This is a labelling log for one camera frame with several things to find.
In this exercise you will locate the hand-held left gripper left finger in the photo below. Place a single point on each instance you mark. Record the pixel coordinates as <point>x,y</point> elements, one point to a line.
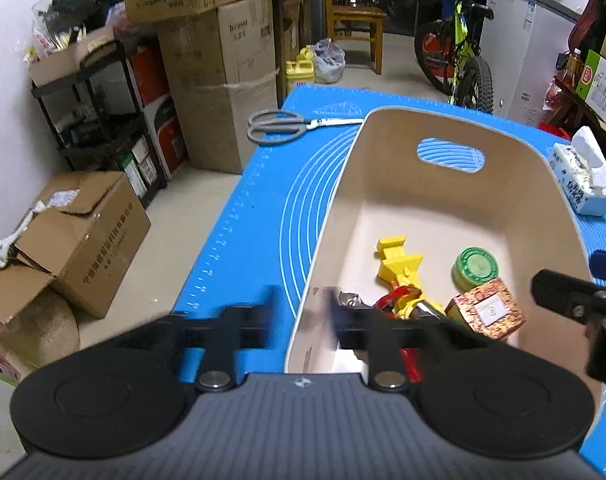
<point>270,312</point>

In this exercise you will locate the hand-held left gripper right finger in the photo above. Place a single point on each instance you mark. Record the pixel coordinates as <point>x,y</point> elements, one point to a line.
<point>335,317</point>

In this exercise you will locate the silver foil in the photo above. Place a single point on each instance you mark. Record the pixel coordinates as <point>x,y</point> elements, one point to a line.
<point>350,299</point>

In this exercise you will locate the patterned paper box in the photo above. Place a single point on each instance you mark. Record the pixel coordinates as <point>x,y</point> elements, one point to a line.
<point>488,312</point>

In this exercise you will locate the yellow plastic clamp toy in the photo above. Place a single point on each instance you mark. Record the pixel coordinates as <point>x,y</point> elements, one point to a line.
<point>400,265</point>

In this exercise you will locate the red plastic tool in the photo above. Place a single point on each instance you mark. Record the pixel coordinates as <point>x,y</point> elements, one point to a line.
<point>408,360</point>

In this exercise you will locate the green round tin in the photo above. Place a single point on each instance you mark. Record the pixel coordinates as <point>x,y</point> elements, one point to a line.
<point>475,267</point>

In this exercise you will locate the beige plastic storage bin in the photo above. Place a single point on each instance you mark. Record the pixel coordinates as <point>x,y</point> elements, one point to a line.
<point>433,200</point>

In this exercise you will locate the tissue paper pack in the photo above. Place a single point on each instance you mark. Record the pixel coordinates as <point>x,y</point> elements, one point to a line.
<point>580,180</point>

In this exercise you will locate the blue silicone baking mat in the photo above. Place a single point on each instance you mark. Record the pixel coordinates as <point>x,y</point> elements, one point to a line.
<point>263,220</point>

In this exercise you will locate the green and white carton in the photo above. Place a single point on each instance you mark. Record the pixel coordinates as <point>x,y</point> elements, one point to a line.
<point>600,85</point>

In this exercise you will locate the open cardboard box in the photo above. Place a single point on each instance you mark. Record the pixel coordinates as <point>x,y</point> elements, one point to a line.
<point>98,255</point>

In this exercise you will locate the orange drink bottle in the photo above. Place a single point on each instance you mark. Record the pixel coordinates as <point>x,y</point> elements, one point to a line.
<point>573,70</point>

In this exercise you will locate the red and white appliance box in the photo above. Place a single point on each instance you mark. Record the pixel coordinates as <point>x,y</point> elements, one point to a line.
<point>165,135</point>

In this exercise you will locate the green and black bicycle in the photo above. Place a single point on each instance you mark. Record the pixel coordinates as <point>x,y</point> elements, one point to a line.
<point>483,85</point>

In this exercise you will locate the burlap sack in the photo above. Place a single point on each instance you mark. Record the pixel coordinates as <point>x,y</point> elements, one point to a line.
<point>43,330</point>

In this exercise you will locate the white chest freezer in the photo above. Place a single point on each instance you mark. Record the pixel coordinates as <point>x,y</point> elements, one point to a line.
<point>528,50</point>

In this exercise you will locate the large yellow oil jug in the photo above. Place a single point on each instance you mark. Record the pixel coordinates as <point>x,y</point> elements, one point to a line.
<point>298,77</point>

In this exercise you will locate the black utility cart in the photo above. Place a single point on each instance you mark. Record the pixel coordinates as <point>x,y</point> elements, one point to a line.
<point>93,145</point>

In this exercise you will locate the clear plastic bag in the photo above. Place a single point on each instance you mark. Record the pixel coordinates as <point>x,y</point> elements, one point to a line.
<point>329,62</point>

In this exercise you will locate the flattened cardboard flap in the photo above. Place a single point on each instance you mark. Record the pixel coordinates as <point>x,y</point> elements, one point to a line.
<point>13,290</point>

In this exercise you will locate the small yellow oil jug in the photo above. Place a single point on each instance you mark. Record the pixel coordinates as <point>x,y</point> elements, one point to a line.
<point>308,54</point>

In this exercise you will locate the orange cardboard box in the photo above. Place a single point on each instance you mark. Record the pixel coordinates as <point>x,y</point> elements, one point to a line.
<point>150,75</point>

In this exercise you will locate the white foam strip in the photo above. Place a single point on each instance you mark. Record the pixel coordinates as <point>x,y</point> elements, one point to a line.
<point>13,245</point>

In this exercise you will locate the tall brown cardboard box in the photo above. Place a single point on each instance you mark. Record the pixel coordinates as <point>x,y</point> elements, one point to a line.
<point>218,40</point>

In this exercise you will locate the wooden chair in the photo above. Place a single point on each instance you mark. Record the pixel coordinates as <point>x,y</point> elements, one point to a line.
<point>358,12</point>

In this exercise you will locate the beige tub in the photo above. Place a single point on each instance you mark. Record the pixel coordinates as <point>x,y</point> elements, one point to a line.
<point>58,65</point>

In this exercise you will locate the clear bag of clutter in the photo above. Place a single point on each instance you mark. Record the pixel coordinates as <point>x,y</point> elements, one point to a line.
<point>63,15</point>

